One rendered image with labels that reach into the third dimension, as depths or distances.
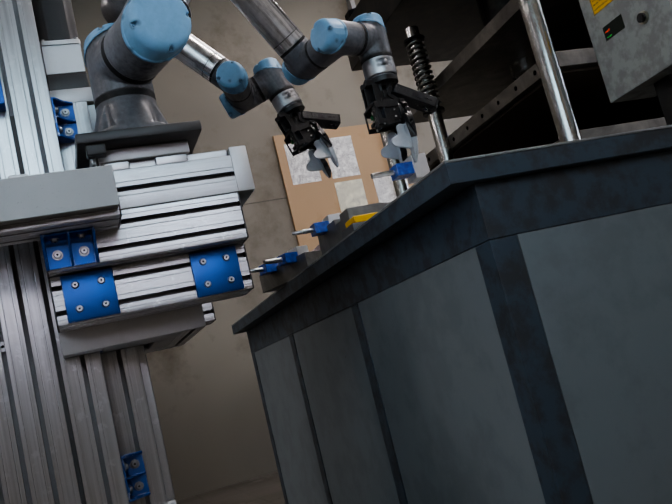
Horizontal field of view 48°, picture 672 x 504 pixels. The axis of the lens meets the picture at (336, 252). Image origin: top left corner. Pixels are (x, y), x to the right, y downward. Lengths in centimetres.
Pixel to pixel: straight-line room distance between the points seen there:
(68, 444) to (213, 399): 339
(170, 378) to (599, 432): 387
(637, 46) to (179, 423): 357
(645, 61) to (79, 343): 156
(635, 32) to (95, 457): 167
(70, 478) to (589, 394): 94
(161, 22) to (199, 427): 372
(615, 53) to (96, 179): 149
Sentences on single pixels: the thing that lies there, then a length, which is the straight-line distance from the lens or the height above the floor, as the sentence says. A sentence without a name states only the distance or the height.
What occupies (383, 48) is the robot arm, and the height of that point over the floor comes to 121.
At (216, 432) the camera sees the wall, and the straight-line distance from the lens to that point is 490.
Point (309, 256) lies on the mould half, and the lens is 201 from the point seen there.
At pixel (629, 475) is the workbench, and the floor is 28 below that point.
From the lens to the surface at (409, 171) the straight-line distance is 170.
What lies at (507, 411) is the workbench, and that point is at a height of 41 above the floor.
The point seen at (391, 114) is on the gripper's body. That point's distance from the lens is 172.
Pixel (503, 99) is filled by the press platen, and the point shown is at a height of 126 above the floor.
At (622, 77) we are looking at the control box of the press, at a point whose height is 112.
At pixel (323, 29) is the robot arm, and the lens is 171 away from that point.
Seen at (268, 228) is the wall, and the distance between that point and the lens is 513.
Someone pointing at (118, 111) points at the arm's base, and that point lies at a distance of 148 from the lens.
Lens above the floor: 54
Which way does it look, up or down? 8 degrees up
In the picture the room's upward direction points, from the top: 14 degrees counter-clockwise
